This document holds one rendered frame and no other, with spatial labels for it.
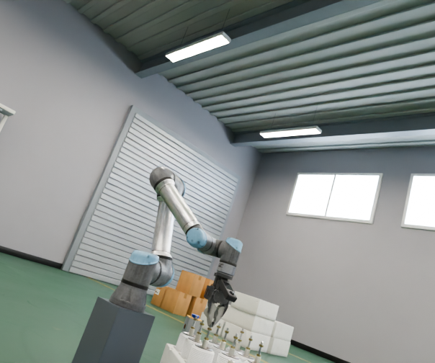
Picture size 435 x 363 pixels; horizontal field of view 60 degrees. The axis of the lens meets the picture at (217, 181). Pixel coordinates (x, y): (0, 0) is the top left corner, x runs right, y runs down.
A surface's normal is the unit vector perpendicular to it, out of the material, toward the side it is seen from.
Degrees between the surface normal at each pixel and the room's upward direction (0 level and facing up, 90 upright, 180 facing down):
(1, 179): 90
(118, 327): 90
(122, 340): 90
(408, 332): 90
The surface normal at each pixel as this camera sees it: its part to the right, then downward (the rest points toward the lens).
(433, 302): -0.66, -0.40
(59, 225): 0.68, 0.02
